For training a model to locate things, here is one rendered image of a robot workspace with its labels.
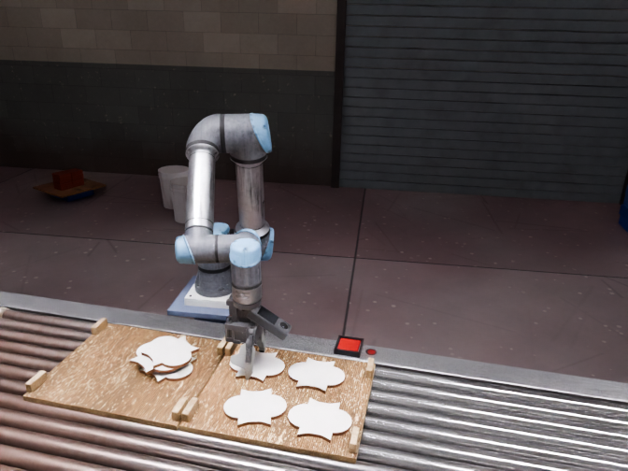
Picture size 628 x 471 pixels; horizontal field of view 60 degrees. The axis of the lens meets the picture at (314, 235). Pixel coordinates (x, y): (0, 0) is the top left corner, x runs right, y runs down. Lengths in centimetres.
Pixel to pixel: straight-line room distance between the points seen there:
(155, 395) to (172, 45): 518
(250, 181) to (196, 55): 459
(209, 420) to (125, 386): 26
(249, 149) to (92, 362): 73
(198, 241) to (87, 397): 46
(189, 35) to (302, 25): 121
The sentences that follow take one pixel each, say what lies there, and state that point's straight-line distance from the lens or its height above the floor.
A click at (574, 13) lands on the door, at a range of 608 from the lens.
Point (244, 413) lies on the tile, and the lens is 134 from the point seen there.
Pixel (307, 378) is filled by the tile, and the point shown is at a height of 95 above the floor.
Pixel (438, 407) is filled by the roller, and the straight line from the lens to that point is 145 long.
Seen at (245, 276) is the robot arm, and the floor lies 122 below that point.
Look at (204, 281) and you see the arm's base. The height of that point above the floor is 95.
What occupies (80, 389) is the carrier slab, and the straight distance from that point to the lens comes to 152.
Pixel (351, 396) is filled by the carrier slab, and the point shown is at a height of 94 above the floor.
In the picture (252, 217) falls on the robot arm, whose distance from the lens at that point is 177.
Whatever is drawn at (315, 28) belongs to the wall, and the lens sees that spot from 591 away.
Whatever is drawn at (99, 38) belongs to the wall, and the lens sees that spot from 664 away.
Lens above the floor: 182
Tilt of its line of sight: 22 degrees down
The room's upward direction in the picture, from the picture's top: 1 degrees clockwise
